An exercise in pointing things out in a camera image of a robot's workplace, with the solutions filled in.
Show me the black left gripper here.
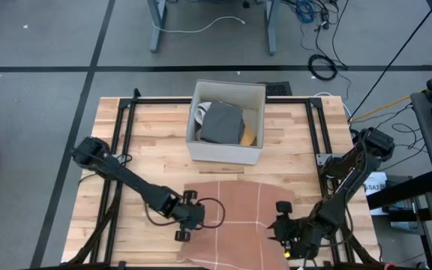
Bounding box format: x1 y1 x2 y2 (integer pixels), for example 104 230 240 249
172 189 206 242

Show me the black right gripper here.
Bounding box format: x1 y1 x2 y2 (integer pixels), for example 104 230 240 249
267 200 328 260

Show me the salmon pink towel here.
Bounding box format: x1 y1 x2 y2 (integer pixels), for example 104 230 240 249
176 180 296 270

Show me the beige fabric storage box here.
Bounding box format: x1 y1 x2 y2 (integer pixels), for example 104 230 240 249
185 79 267 165

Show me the grey waffle towel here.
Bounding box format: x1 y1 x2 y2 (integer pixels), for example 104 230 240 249
199 101 247 146

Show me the yellow towel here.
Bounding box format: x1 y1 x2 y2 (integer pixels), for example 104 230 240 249
239 125 258 147

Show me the white plaid towel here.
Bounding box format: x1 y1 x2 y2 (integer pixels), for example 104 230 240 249
194 100 214 128

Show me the grey metal mounting plate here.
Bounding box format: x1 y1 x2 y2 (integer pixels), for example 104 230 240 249
316 152 339 166

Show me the white printed paper sheet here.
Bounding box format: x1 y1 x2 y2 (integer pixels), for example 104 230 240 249
364 171 389 197

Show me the black metal beam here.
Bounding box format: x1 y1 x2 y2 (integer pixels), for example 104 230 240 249
365 170 432 211

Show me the black floor grille mat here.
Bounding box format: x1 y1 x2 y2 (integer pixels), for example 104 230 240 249
256 81 293 97

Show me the grey desk leg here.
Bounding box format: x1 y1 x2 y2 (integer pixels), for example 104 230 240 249
264 0 281 56
147 0 168 53

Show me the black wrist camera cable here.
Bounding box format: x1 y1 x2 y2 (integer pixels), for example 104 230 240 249
143 197 227 230

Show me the black metal table frame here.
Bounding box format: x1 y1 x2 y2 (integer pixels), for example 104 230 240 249
61 88 384 270

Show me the thin white cable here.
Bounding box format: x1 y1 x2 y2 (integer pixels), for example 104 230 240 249
313 91 353 121

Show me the thin black cable tangle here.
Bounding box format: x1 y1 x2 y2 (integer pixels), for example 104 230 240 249
350 103 429 173

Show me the yellow cable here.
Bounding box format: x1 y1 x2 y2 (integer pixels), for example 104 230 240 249
349 76 432 125

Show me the coiled black cable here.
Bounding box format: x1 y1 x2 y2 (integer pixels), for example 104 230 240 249
307 54 339 81

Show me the white floor cable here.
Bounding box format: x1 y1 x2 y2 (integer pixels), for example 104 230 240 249
151 15 246 34

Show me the black floor cable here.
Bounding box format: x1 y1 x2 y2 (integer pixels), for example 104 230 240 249
313 0 350 71

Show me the taut black cable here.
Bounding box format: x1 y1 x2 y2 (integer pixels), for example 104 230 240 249
349 0 432 123

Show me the blue cable bundle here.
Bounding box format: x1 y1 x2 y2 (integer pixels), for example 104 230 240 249
294 0 317 23

